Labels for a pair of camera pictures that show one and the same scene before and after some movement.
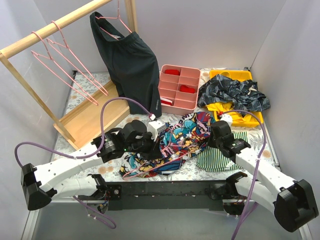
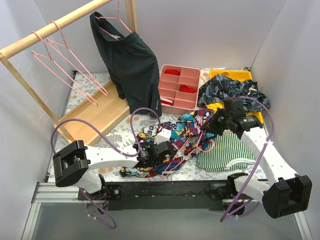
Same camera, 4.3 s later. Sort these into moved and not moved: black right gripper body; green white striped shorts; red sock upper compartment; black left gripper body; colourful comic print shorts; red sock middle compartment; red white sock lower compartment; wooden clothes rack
Moved: black right gripper body; black left gripper body
Not moved: red white sock lower compartment; colourful comic print shorts; wooden clothes rack; red sock middle compartment; green white striped shorts; red sock upper compartment
